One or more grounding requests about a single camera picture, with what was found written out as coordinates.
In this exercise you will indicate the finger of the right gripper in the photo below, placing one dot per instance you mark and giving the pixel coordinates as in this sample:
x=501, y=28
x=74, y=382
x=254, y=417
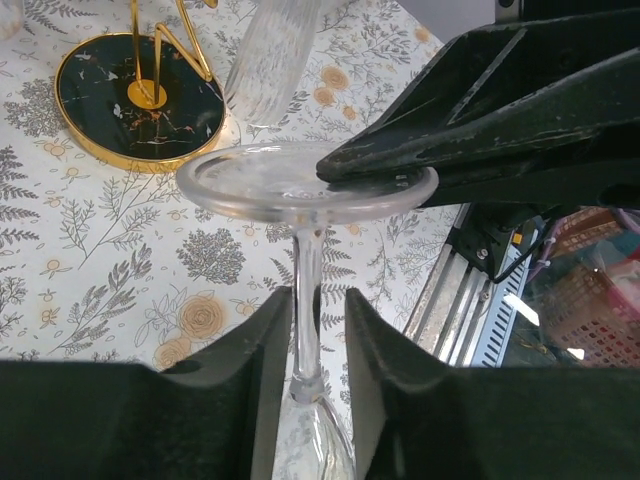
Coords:
x=505, y=89
x=607, y=183

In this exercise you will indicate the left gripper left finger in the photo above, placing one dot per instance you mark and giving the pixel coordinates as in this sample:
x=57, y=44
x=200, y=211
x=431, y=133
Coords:
x=213, y=415

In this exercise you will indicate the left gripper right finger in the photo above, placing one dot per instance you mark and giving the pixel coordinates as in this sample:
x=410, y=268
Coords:
x=415, y=417

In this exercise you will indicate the plain clear flute glass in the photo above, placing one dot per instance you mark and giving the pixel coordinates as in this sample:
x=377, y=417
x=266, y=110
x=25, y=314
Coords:
x=277, y=183

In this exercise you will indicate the tall clear flute glass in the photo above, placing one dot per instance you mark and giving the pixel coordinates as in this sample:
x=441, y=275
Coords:
x=271, y=59

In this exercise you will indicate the gold wine glass rack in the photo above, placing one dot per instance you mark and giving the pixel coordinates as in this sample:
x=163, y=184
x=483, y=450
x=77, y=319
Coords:
x=144, y=103

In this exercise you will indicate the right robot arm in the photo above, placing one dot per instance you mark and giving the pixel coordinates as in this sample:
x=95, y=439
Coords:
x=616, y=143

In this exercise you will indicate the floral table mat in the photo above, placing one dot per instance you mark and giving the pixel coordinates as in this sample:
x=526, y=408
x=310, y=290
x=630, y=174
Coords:
x=110, y=266

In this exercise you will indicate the aluminium front rail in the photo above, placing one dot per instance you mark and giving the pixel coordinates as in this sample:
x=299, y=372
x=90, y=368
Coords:
x=463, y=314

